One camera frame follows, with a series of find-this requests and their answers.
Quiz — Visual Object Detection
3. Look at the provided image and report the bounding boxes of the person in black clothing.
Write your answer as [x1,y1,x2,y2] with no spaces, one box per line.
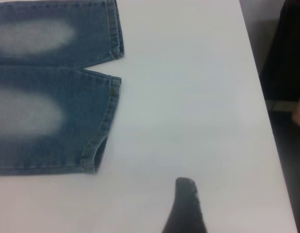
[258,0,300,112]

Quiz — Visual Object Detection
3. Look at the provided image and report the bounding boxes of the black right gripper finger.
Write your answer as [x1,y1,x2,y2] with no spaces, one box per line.
[161,177,204,233]

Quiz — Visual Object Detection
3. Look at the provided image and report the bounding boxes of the blue faded denim pants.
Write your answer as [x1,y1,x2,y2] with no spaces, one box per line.
[0,0,125,177]

